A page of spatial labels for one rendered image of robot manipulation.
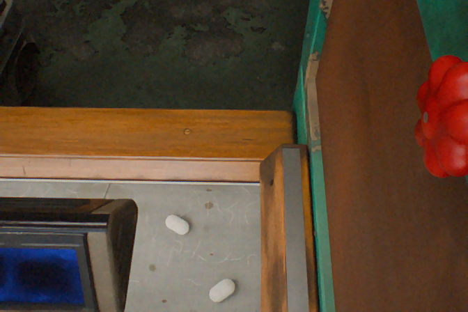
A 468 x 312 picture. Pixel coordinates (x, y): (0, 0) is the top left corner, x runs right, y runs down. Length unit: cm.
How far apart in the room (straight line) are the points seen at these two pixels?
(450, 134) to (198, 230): 55
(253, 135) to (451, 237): 51
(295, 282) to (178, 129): 31
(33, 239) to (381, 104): 24
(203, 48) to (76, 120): 114
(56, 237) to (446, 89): 23
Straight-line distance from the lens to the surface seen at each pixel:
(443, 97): 17
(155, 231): 69
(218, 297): 64
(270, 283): 57
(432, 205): 27
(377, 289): 37
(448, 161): 17
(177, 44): 189
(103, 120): 77
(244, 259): 67
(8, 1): 169
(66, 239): 31
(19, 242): 32
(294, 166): 59
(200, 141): 72
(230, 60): 182
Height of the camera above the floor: 138
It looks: 58 degrees down
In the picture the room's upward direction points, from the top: 1 degrees counter-clockwise
